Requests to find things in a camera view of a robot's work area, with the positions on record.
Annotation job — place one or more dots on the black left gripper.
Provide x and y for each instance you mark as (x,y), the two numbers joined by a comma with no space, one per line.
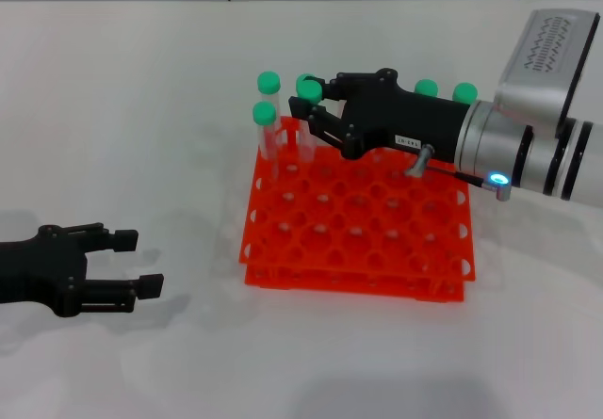
(42,273)

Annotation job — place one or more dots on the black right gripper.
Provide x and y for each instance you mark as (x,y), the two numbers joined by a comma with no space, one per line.
(405,117)

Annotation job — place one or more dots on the orange test tube rack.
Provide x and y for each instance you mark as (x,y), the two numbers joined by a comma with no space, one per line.
(358,291)

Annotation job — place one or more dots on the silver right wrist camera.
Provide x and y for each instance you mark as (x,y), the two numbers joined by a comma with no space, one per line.
(546,61)

